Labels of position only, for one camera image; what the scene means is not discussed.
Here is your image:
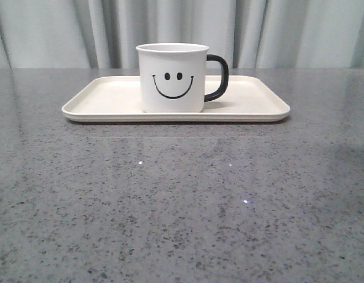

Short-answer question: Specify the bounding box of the pale grey curtain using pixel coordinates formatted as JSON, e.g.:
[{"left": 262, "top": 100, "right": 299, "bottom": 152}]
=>
[{"left": 0, "top": 1, "right": 364, "bottom": 69}]

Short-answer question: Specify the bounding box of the cream rectangular tray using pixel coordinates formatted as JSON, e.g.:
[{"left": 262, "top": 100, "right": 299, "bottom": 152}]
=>
[{"left": 61, "top": 75, "right": 291, "bottom": 123}]

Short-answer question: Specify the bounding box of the white smiley mug black handle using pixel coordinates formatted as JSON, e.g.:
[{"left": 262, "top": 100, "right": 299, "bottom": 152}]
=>
[{"left": 136, "top": 43, "right": 229, "bottom": 113}]

